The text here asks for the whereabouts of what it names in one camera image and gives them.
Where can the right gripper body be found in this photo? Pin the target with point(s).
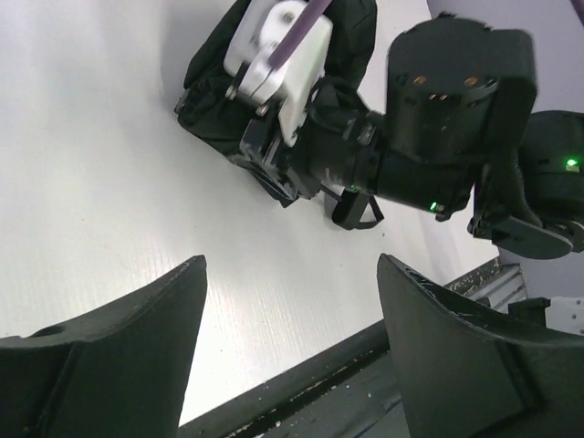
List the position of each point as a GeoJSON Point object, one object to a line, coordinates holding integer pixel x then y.
{"type": "Point", "coordinates": [277, 167]}

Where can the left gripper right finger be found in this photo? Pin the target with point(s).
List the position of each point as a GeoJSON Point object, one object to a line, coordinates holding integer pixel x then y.
{"type": "Point", "coordinates": [466, 370]}

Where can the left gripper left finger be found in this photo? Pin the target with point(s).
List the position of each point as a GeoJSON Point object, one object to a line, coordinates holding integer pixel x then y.
{"type": "Point", "coordinates": [120, 370]}

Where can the black folding umbrella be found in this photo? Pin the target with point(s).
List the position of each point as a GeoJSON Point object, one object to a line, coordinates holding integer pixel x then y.
{"type": "Point", "coordinates": [214, 91]}

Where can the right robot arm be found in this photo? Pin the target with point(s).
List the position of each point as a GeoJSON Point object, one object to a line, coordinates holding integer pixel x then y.
{"type": "Point", "coordinates": [458, 129]}

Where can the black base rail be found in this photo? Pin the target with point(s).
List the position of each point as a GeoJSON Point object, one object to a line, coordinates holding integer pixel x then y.
{"type": "Point", "coordinates": [348, 390]}

